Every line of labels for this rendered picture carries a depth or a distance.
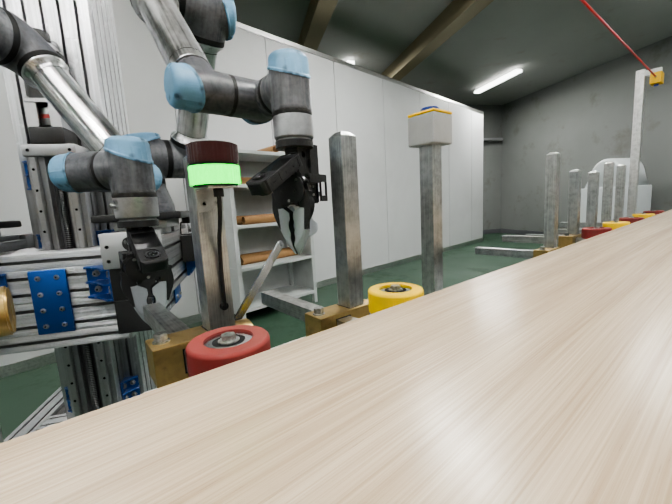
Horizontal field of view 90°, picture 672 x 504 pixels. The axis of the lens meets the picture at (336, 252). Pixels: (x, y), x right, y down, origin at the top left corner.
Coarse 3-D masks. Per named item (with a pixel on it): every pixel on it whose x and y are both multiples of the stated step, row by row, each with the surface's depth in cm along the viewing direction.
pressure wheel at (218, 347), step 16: (208, 336) 34; (224, 336) 33; (240, 336) 35; (256, 336) 33; (192, 352) 31; (208, 352) 30; (224, 352) 30; (240, 352) 30; (256, 352) 31; (192, 368) 30; (208, 368) 30
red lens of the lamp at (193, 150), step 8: (192, 144) 38; (200, 144) 38; (208, 144) 38; (216, 144) 38; (224, 144) 39; (232, 144) 40; (192, 152) 38; (200, 152) 38; (208, 152) 38; (216, 152) 38; (224, 152) 39; (232, 152) 40; (192, 160) 38; (200, 160) 38; (208, 160) 38; (216, 160) 38; (224, 160) 39; (232, 160) 40
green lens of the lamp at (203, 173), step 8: (192, 168) 39; (200, 168) 38; (208, 168) 38; (216, 168) 38; (224, 168) 39; (232, 168) 40; (192, 176) 39; (200, 176) 38; (208, 176) 38; (216, 176) 39; (224, 176) 39; (232, 176) 40; (192, 184) 39; (240, 184) 43
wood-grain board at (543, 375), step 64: (576, 256) 68; (640, 256) 64; (384, 320) 38; (448, 320) 37; (512, 320) 36; (576, 320) 34; (640, 320) 34; (192, 384) 26; (256, 384) 26; (320, 384) 25; (384, 384) 25; (448, 384) 24; (512, 384) 24; (576, 384) 23; (640, 384) 23; (0, 448) 20; (64, 448) 20; (128, 448) 19; (192, 448) 19; (256, 448) 19; (320, 448) 18; (384, 448) 18; (448, 448) 18; (512, 448) 18; (576, 448) 17; (640, 448) 17
